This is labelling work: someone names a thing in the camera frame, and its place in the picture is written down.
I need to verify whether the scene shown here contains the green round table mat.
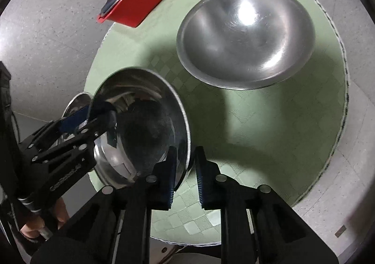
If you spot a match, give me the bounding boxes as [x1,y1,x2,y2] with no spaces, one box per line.
[83,0,351,246]

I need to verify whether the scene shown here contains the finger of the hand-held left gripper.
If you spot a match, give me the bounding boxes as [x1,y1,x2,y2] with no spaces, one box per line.
[20,105,90,162]
[32,99,118,165]

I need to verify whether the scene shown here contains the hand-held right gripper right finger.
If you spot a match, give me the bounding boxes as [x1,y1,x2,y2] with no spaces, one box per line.
[195,146,340,264]

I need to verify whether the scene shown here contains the small steel bowl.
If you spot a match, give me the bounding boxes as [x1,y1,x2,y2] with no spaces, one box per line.
[60,92,92,147]
[87,67,192,190]

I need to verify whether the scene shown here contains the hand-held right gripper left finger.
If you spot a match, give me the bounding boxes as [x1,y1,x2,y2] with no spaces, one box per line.
[31,146,178,264]

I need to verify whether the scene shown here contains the person's left hand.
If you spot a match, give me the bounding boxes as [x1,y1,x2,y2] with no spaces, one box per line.
[20,198,71,239]

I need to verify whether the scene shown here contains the large steel bowl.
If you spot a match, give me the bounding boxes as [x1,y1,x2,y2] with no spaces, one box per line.
[176,0,316,90]

